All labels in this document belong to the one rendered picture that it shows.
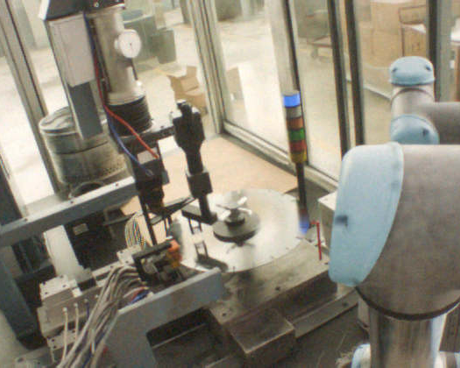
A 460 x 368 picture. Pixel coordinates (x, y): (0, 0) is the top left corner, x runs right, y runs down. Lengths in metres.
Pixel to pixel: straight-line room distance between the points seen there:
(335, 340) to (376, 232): 0.72
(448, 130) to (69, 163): 1.20
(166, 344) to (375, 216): 0.83
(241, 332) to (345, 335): 0.23
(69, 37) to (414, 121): 0.60
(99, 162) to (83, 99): 0.61
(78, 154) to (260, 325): 0.86
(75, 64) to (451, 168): 0.70
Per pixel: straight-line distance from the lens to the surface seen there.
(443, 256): 0.35
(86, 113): 0.99
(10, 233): 1.16
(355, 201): 0.34
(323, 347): 1.04
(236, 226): 1.04
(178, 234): 1.09
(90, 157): 1.56
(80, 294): 1.17
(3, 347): 1.32
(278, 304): 1.03
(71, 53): 0.89
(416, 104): 0.76
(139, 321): 0.86
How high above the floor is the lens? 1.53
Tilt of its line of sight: 28 degrees down
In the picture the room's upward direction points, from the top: 11 degrees counter-clockwise
